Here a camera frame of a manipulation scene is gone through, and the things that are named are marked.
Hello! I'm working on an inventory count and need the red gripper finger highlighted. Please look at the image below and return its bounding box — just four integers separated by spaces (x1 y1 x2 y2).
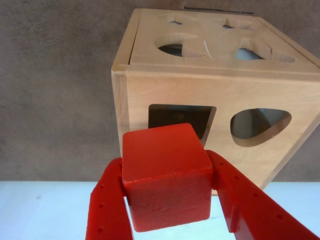
85 156 135 240
204 149 320 240

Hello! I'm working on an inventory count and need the red cube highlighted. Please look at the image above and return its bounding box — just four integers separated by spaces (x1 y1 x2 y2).
121 122 214 233

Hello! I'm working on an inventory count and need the wooden shape sorter box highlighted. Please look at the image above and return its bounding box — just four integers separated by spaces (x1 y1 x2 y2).
110 8 320 198

